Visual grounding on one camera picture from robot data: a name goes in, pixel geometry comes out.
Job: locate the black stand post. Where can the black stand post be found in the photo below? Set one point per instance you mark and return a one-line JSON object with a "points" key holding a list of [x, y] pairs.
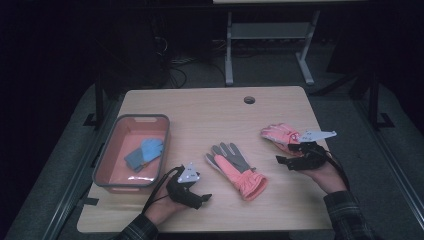
{"points": [[99, 100], [375, 100]]}

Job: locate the pink padded ski glove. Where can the pink padded ski glove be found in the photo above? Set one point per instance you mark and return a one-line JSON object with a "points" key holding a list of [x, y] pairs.
{"points": [[280, 135]]}

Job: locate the person's left hand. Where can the person's left hand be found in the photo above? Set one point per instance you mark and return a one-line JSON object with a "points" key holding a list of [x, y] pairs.
{"points": [[163, 208]]}

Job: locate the plain blue knit glove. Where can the plain blue knit glove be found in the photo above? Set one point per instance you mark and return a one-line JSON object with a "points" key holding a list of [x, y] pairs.
{"points": [[150, 149]]}

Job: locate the metal rail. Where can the metal rail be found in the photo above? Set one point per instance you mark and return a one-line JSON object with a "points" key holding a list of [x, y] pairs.
{"points": [[390, 166], [76, 176]]}

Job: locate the pink basket with grey rim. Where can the pink basket with grey rim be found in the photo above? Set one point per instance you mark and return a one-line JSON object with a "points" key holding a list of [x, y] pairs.
{"points": [[115, 160]]}

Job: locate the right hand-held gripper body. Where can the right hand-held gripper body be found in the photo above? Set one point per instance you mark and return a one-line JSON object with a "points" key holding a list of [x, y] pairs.
{"points": [[310, 155]]}

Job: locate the pink and grey glove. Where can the pink and grey glove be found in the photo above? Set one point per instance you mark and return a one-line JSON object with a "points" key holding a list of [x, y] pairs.
{"points": [[236, 170]]}

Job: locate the white metal stand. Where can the white metal stand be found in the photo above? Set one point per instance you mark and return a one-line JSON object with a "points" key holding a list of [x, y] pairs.
{"points": [[266, 31]]}

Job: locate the person's right hand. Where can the person's right hand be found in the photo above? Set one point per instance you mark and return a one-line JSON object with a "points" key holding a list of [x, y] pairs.
{"points": [[328, 176]]}

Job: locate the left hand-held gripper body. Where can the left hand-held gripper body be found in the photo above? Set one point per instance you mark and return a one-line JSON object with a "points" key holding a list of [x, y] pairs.
{"points": [[181, 190]]}

